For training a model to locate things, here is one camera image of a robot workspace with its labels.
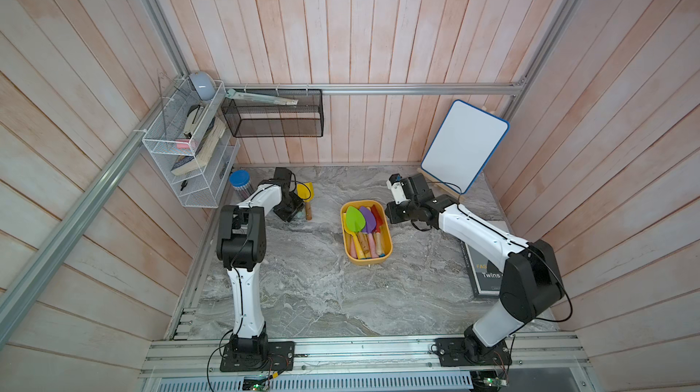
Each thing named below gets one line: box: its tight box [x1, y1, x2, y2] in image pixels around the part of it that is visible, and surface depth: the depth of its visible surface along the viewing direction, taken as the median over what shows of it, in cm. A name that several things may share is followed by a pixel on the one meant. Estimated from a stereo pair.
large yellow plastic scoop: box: [342, 212, 366, 260], surface depth 94 cm
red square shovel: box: [370, 204, 384, 256], surface depth 97 cm
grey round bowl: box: [188, 71, 217, 101], surface depth 84 cm
